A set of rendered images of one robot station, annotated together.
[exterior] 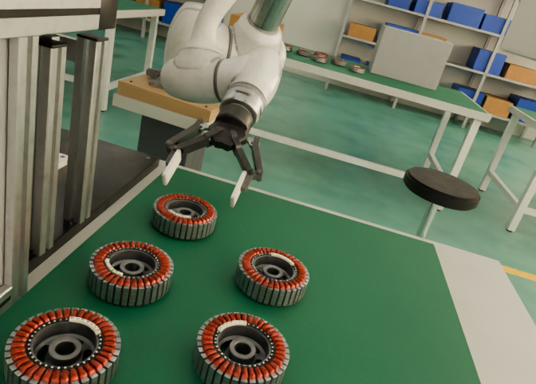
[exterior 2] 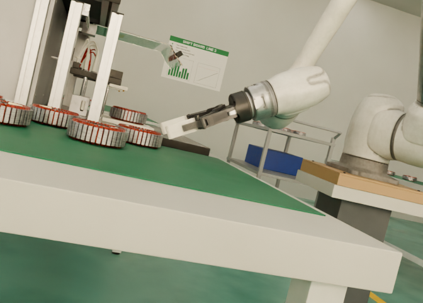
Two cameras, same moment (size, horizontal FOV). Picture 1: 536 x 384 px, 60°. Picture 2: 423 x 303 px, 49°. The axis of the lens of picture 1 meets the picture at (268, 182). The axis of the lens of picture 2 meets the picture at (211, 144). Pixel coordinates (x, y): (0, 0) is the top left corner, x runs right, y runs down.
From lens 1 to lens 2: 114 cm
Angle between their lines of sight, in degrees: 71
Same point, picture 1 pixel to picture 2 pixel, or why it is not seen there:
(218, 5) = (304, 50)
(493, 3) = not seen: outside the picture
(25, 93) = (43, 7)
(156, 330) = not seen: hidden behind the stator
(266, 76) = (284, 75)
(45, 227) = (53, 96)
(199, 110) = (334, 173)
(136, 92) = (308, 165)
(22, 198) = (31, 58)
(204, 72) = not seen: hidden behind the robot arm
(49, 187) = (59, 72)
